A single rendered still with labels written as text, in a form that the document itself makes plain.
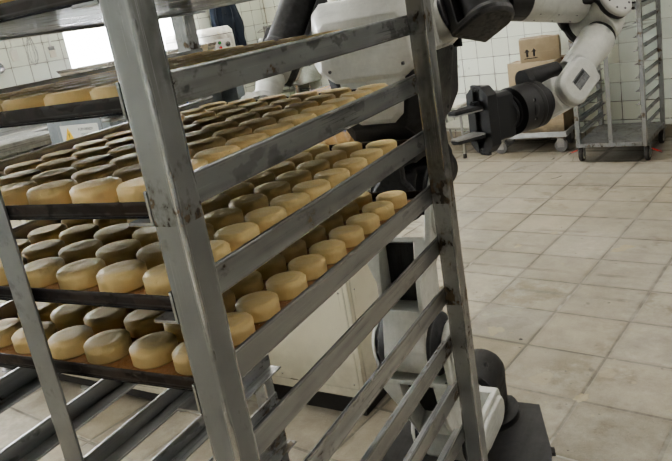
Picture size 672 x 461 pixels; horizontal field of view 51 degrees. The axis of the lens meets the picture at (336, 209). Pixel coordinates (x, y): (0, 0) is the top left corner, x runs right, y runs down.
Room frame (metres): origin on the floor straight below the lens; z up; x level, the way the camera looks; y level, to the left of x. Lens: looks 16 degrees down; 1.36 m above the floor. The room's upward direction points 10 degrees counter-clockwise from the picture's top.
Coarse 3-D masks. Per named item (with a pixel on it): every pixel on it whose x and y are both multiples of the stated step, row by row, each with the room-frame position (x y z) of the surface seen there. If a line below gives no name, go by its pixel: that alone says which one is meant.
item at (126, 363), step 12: (348, 252) 0.91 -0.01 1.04; (264, 288) 0.83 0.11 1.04; (288, 300) 0.78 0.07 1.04; (0, 348) 0.78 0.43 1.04; (12, 348) 0.78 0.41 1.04; (72, 360) 0.71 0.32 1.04; (84, 360) 0.71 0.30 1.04; (120, 360) 0.69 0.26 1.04; (156, 372) 0.65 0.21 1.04; (168, 372) 0.64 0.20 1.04
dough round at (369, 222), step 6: (354, 216) 1.01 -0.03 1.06; (360, 216) 1.00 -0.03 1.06; (366, 216) 1.00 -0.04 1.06; (372, 216) 0.99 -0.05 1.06; (378, 216) 0.99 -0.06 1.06; (348, 222) 0.99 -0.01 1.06; (354, 222) 0.98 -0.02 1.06; (360, 222) 0.97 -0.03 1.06; (366, 222) 0.97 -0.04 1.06; (372, 222) 0.97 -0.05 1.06; (378, 222) 0.98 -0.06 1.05; (366, 228) 0.97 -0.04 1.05; (372, 228) 0.97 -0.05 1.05; (366, 234) 0.97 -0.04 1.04
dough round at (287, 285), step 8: (288, 272) 0.82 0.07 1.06; (296, 272) 0.81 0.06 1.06; (272, 280) 0.80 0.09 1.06; (280, 280) 0.79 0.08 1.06; (288, 280) 0.79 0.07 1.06; (296, 280) 0.78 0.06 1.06; (304, 280) 0.79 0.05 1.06; (272, 288) 0.78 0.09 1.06; (280, 288) 0.77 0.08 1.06; (288, 288) 0.77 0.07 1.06; (296, 288) 0.78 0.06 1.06; (304, 288) 0.79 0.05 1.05; (280, 296) 0.77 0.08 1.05; (288, 296) 0.77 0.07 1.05; (296, 296) 0.78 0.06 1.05
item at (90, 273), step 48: (384, 144) 1.06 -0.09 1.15; (240, 192) 0.93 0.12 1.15; (288, 192) 0.91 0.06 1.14; (48, 240) 0.83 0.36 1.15; (96, 240) 0.79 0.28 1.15; (144, 240) 0.78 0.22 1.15; (240, 240) 0.71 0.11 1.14; (48, 288) 0.71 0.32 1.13; (96, 288) 0.68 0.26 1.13; (144, 288) 0.65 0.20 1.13
